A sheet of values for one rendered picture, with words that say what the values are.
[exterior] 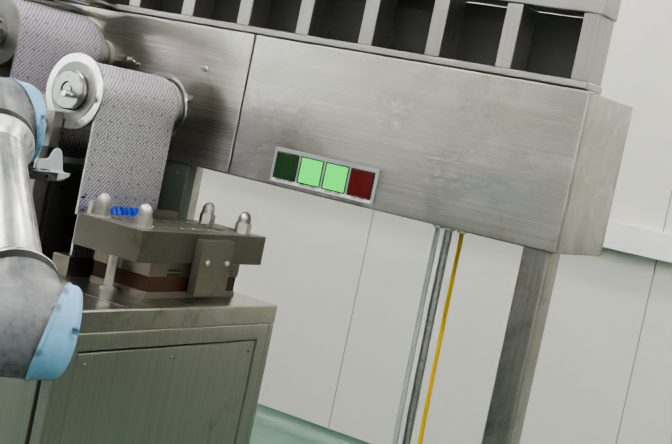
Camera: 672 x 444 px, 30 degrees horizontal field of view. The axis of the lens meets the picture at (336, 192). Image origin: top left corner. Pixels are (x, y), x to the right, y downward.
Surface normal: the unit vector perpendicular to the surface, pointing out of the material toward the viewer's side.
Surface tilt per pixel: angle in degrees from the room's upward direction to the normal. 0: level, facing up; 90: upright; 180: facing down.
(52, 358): 109
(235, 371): 90
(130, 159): 90
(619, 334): 90
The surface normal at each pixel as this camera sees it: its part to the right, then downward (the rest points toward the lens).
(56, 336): 0.51, 0.01
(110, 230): -0.51, -0.06
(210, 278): 0.83, 0.20
